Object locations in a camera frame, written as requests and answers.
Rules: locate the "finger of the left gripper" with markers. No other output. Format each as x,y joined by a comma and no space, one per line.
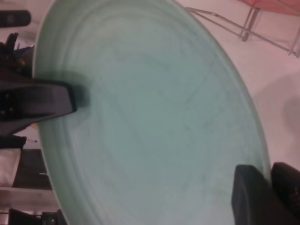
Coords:
35,100

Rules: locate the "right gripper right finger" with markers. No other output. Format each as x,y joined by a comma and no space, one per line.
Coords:
291,187

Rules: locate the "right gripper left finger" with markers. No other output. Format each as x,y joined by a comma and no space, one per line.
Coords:
250,201

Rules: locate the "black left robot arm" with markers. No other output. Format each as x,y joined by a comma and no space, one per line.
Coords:
14,18

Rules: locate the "green plate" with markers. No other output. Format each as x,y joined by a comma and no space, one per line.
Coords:
152,117

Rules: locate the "pink plate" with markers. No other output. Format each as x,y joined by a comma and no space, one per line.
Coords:
276,4

